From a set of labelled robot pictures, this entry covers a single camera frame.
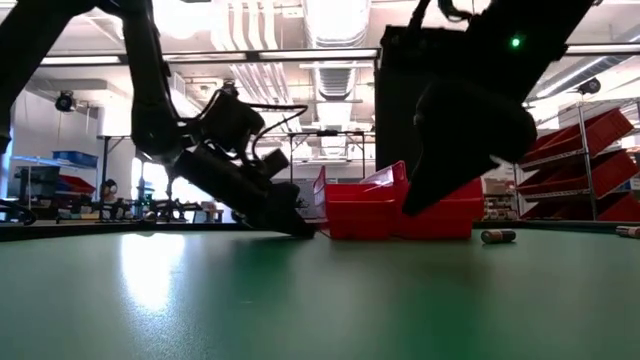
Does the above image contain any blue storage bin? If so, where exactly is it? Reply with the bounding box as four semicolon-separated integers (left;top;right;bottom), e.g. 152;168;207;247
53;151;99;170

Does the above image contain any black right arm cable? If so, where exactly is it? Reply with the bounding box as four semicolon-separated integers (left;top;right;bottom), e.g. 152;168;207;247
407;0;476;27

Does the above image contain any ceiling light strip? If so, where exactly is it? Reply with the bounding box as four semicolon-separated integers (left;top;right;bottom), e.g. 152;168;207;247
42;55;121;66
567;45;640;55
259;48;377;61
164;53;247;63

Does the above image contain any silver ventilation duct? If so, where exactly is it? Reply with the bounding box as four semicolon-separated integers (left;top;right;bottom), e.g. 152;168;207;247
303;0;372;101

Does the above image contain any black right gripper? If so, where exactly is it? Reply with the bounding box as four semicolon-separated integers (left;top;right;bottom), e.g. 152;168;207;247
380;24;540;217

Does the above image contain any red shelf bin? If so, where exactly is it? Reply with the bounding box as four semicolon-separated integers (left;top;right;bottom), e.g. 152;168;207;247
516;149;640;199
519;192;640;224
519;108;635;169

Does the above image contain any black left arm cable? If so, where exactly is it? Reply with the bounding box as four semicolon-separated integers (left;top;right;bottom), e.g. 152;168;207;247
248;102;310;162

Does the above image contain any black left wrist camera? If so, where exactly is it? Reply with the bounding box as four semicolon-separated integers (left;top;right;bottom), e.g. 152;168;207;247
261;147;291;180

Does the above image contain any metal wire shelf rack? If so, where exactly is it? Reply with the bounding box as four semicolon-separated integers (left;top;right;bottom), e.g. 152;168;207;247
509;102;640;224

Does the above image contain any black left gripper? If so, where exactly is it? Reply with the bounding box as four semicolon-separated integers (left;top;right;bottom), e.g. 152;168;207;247
172;92;317;239

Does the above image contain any black station frame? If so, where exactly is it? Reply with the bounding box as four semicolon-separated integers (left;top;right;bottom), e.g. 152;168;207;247
269;129;367;220
102;130;177;222

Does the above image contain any green table mat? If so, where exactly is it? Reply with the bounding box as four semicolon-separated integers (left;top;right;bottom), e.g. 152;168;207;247
0;229;640;360

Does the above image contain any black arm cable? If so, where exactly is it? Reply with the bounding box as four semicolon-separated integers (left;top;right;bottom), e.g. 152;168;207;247
248;102;310;162
407;0;476;27

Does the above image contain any black monitor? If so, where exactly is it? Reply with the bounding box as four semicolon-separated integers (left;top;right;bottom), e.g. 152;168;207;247
14;166;62;201

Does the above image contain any cardboard box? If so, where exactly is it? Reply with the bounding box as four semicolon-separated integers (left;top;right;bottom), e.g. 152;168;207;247
483;178;515;196

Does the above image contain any black divider panel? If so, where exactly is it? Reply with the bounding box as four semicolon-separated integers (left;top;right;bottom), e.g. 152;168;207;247
374;59;426;174

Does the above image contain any red storage bin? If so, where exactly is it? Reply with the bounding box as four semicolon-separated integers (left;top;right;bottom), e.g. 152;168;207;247
58;174;97;197

